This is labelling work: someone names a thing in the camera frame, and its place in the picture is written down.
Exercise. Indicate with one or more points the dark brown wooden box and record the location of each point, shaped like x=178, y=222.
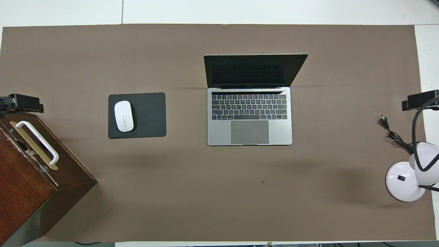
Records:
x=20, y=192

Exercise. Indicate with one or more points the black mouse pad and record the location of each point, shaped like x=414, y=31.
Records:
x=151, y=116

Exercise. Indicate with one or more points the white computer mouse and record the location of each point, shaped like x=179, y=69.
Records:
x=123, y=116

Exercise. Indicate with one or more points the brown table mat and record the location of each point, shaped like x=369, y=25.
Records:
x=205, y=192

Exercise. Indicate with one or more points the silver grey laptop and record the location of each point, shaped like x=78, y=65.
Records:
x=219, y=133

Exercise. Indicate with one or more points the white desk lamp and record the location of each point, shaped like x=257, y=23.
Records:
x=401, y=185

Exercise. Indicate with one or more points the black camera clamp mount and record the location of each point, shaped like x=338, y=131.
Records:
x=24, y=102
x=420, y=101

